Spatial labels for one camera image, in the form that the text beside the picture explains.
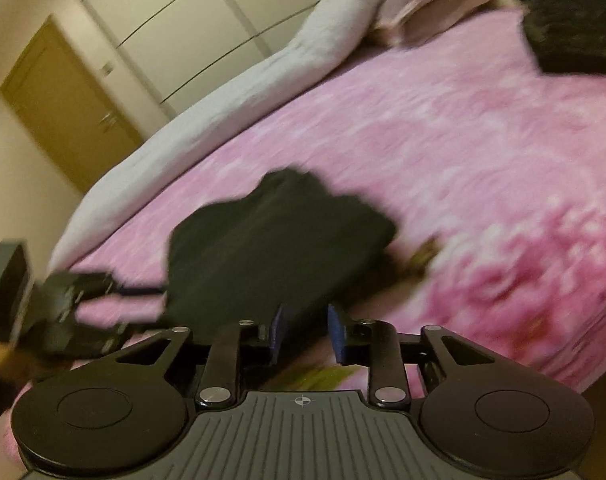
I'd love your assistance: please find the pink floral bed sheet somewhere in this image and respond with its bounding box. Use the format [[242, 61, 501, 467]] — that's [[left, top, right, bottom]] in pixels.
[[0, 7, 606, 480]]

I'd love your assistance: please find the folded black garment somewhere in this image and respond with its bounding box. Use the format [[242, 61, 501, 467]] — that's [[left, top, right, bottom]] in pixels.
[[520, 0, 606, 77]]

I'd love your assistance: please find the pale pink folded blanket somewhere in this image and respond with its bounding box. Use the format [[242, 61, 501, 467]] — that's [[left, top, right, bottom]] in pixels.
[[369, 0, 510, 47]]

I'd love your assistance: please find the black long-sleeve shirt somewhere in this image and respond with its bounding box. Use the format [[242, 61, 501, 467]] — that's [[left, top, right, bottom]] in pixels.
[[163, 169, 399, 347]]

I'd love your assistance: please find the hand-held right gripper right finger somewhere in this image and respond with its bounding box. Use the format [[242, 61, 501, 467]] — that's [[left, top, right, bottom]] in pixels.
[[327, 304, 494, 407]]

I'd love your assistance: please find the wooden door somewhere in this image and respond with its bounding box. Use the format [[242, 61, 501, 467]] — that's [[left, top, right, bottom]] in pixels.
[[0, 15, 145, 195]]

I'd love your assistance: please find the white wardrobe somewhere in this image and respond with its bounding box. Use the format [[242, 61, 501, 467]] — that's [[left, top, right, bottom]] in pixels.
[[52, 0, 365, 122]]

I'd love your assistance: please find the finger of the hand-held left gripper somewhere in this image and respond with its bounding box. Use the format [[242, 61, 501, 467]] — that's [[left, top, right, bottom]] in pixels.
[[58, 309, 167, 357], [68, 271, 168, 307]]

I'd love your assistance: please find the white duvet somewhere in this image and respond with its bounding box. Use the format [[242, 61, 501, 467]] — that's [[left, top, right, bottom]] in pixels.
[[47, 0, 410, 272]]

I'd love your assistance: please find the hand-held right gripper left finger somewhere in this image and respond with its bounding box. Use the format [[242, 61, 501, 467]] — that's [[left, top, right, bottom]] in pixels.
[[114, 303, 288, 409]]

